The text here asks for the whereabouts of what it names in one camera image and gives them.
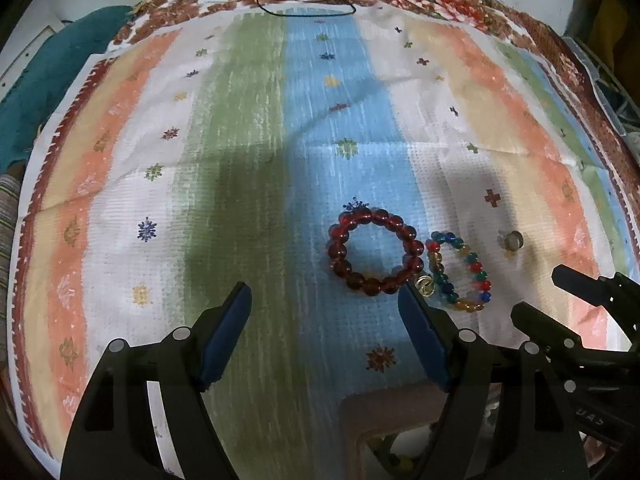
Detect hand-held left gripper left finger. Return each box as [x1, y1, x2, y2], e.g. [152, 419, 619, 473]
[60, 281, 253, 480]

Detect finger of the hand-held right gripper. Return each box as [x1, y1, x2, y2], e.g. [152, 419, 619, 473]
[551, 264, 640, 311]
[510, 301, 601, 361]

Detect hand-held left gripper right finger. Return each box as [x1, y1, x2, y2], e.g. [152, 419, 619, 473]
[372, 289, 588, 480]

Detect small multicolour bead bracelet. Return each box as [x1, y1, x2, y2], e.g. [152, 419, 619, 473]
[414, 230, 495, 314]

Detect dark red bead bracelet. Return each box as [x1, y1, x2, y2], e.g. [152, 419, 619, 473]
[326, 207, 426, 297]

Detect striped colourful cloth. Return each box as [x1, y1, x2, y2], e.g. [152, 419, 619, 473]
[10, 5, 632, 476]

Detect plastic crate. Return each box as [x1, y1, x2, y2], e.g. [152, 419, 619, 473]
[565, 35, 640, 141]

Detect grey striped pillow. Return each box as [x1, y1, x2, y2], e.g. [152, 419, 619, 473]
[0, 175, 23, 281]

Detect yellow hanging cloth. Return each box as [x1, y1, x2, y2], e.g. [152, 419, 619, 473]
[570, 0, 640, 61]

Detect teal cloth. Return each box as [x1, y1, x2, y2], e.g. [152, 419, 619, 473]
[0, 6, 136, 173]

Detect white decorated headboard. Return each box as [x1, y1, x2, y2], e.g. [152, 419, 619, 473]
[0, 20, 66, 91]

